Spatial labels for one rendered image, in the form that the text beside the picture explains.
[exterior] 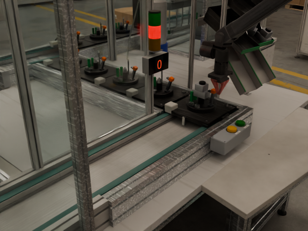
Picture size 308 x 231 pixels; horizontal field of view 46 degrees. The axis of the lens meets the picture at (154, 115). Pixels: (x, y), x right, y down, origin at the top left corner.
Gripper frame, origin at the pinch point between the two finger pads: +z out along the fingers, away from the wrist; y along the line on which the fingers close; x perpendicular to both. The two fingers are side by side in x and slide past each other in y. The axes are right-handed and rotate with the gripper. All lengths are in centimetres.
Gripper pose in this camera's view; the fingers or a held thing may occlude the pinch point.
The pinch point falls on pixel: (218, 92)
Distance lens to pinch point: 161.3
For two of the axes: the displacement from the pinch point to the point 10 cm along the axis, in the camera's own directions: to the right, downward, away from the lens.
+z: -0.1, 8.9, 4.5
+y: -6.6, 3.3, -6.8
